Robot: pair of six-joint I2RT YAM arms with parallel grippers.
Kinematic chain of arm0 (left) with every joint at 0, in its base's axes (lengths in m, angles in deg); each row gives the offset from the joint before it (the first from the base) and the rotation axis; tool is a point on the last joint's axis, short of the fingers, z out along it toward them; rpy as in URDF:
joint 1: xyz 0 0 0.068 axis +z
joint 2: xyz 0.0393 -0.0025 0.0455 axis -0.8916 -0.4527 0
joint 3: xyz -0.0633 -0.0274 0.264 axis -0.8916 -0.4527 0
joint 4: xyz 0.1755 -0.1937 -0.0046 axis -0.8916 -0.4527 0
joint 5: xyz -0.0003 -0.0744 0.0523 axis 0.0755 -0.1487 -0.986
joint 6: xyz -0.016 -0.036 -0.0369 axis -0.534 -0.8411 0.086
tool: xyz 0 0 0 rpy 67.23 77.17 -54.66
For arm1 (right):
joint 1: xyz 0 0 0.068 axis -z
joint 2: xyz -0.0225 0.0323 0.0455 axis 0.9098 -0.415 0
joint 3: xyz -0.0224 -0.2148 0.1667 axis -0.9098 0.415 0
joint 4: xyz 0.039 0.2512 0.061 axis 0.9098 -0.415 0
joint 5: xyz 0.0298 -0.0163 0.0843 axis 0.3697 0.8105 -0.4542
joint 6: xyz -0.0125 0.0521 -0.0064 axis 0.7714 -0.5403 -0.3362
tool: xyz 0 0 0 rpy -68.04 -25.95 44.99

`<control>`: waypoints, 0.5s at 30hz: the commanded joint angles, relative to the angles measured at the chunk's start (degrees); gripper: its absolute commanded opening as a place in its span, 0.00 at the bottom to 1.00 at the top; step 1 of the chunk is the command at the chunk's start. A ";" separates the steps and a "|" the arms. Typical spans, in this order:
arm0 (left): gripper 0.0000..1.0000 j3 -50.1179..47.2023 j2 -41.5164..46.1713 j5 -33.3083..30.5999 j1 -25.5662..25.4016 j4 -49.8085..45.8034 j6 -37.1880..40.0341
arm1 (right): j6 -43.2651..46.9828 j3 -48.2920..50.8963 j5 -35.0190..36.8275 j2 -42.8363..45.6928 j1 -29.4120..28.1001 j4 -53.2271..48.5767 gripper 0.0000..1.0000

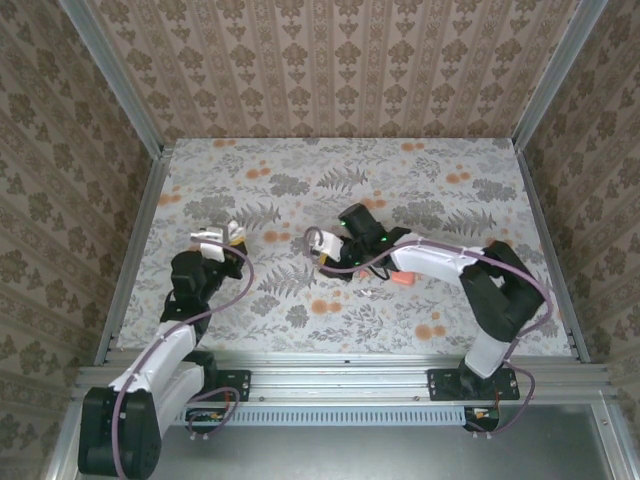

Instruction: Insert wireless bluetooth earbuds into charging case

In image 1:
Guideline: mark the orange earbud charging case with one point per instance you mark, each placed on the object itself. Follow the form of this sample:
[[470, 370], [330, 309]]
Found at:
[[404, 280]]

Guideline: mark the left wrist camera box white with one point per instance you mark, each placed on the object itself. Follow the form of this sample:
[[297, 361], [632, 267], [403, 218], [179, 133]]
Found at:
[[210, 245]]

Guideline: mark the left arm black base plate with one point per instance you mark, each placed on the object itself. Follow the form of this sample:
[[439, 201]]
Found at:
[[240, 385]]

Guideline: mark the black connector board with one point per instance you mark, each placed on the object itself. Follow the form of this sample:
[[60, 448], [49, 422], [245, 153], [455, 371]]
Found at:
[[205, 417], [480, 417]]

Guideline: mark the aluminium frame post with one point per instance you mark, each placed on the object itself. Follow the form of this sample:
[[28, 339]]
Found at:
[[116, 82], [557, 75]]

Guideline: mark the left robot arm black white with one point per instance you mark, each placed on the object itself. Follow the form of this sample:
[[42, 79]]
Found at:
[[140, 435]]

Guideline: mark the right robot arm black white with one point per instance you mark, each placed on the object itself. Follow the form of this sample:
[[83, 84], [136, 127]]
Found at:
[[505, 300]]

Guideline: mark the orange earbud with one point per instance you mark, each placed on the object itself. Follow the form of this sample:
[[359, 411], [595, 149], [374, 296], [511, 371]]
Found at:
[[364, 274]]

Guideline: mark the grey metal panel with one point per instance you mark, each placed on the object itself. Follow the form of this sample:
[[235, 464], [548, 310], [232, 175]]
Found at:
[[350, 455]]

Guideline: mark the aluminium side rail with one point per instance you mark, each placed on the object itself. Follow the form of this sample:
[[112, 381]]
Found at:
[[144, 222], [535, 190]]

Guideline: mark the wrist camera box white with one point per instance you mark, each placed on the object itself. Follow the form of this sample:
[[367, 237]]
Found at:
[[331, 242], [210, 245]]

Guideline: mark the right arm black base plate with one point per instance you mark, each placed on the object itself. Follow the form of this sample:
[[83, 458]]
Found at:
[[440, 385]]

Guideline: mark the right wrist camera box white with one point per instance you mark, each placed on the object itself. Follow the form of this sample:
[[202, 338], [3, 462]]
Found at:
[[331, 242]]

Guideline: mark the floral patterned table cover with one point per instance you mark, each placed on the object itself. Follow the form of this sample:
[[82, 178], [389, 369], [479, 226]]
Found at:
[[300, 165]]

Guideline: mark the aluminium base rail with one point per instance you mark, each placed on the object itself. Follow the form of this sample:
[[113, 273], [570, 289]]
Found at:
[[340, 380]]

